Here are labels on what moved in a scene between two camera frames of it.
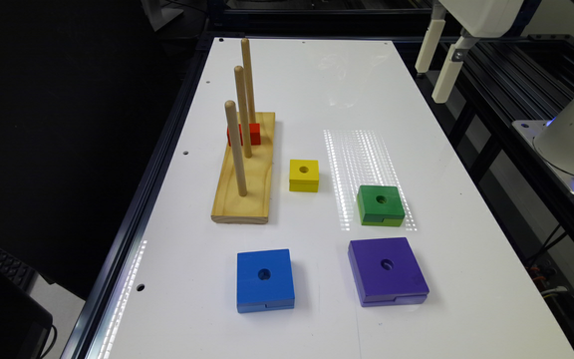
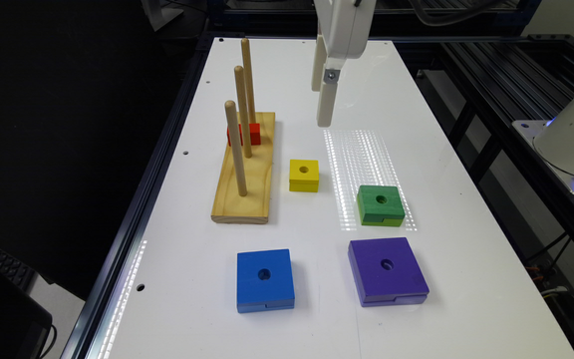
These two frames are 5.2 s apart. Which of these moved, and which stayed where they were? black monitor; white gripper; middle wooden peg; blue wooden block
Moved: white gripper
Stayed: black monitor; middle wooden peg; blue wooden block
